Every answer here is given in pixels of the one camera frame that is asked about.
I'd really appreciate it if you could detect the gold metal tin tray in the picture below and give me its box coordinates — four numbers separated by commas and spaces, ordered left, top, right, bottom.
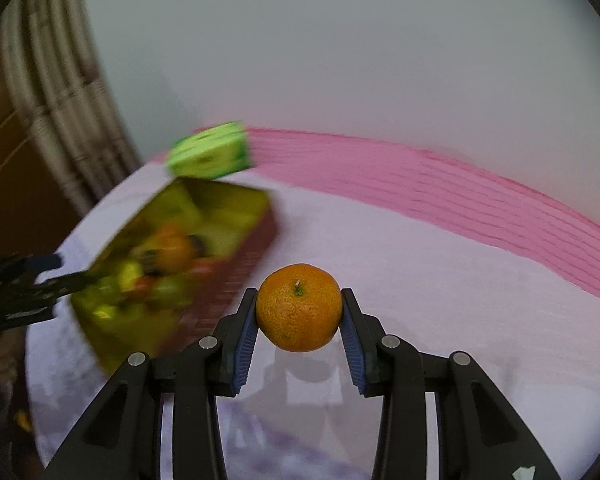
70, 178, 278, 375

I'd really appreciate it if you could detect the green tomato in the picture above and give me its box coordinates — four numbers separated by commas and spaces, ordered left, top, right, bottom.
150, 275, 192, 310

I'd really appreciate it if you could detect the orange tangerine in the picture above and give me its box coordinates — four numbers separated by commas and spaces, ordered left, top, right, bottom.
256, 263, 342, 353

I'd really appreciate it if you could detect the dark wooden cabinet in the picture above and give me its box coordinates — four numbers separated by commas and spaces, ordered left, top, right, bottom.
0, 36, 80, 255

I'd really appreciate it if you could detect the red tomato front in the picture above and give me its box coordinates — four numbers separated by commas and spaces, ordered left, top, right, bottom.
130, 275, 156, 302

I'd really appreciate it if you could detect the red orange tomato back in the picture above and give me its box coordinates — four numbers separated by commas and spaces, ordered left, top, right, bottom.
156, 234, 197, 274

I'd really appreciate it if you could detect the pink purple checkered tablecloth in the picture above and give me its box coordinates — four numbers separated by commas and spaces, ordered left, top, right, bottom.
24, 127, 600, 480

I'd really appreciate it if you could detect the beige patterned curtain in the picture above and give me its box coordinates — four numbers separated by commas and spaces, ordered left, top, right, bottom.
0, 0, 140, 216

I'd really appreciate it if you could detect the green tissue pack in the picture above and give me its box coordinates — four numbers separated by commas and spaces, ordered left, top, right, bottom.
166, 122, 252, 180

